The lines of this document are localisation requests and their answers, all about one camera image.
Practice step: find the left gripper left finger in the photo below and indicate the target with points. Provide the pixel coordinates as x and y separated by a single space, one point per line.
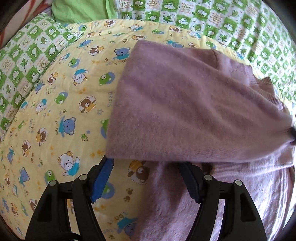
50 220

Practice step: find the red white patterned blanket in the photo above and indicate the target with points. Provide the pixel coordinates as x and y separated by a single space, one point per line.
15 14

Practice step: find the green checkered frog quilt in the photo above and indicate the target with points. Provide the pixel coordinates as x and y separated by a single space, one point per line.
248 31

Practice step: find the green checkered pillow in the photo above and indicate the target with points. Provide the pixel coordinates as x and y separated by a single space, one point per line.
25 58

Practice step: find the yellow bear print quilt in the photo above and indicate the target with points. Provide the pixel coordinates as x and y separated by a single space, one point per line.
59 131

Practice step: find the purple knit sweater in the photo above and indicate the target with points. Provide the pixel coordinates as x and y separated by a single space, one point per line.
203 107

